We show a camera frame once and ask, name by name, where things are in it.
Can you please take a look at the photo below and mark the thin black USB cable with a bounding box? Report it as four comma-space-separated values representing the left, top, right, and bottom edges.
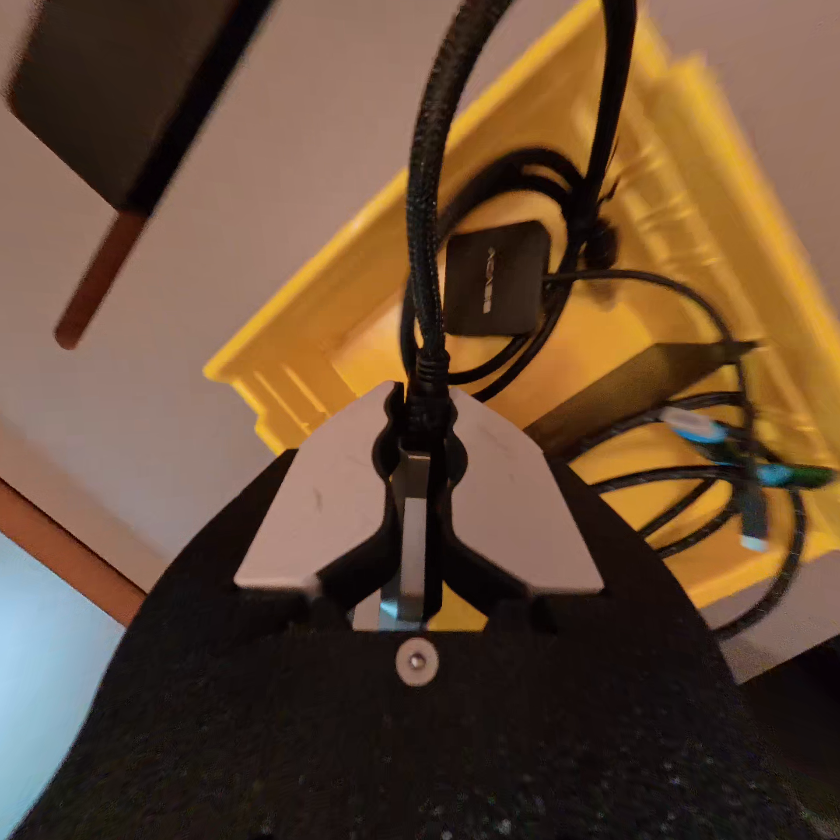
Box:
543, 268, 739, 345

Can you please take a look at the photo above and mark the black square capture box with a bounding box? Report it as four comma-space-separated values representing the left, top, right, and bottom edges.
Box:
445, 222, 551, 337

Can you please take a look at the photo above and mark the yellow plastic bin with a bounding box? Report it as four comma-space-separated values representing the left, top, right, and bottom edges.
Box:
203, 0, 840, 611

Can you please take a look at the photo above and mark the black braided switch cable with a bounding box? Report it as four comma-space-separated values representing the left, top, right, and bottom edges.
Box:
399, 0, 641, 409

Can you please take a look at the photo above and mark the black stand base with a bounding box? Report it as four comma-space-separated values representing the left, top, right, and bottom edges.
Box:
7, 0, 270, 217

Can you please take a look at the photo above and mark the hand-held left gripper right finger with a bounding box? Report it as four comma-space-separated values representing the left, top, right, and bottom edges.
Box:
438, 386, 605, 602

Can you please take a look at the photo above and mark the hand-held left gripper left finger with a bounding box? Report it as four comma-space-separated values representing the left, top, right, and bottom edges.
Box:
234, 381, 404, 610

